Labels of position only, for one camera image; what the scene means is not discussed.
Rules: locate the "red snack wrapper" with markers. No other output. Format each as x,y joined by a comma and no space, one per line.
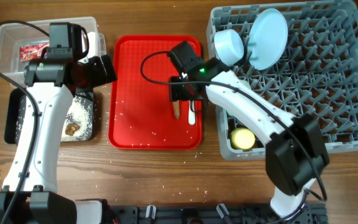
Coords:
30,52

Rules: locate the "mint green bowl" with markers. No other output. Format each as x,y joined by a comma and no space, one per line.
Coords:
245,83

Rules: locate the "light blue bowl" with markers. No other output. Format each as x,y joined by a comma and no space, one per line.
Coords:
229,46

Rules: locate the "white rice pile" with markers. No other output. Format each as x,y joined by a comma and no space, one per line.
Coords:
81,113

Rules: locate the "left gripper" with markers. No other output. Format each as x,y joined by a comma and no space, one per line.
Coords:
99,77

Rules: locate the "brown food scrap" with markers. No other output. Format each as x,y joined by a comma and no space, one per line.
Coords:
71,129

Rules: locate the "grey dishwasher rack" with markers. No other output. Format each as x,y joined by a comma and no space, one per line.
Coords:
318,71

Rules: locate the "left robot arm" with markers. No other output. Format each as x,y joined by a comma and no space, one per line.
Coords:
29,191

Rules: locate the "brown carrot-shaped food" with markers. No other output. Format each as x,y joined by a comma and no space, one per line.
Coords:
176,109

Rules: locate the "clear plastic bin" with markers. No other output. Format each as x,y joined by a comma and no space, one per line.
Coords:
15,36

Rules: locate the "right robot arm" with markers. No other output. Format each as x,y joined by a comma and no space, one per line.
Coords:
295,154

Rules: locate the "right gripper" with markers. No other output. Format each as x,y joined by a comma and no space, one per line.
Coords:
174,94

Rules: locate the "white plastic spoon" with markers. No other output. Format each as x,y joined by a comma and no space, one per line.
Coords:
191,113

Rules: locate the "red serving tray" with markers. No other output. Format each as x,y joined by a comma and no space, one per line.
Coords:
141,114

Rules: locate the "yellow plastic cup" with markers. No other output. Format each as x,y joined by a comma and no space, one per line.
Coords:
242,138

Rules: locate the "black plastic tray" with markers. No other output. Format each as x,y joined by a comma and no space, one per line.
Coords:
16,112

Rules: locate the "light blue plate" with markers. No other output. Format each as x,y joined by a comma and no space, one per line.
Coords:
268,39

